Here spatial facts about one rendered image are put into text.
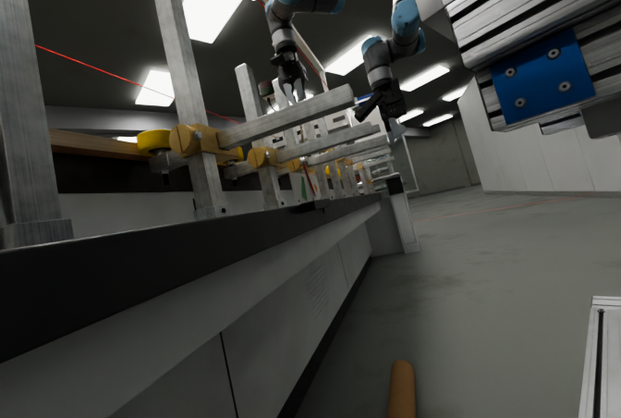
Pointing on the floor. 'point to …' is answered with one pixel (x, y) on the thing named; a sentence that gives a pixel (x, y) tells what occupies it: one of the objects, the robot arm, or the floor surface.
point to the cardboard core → (401, 391)
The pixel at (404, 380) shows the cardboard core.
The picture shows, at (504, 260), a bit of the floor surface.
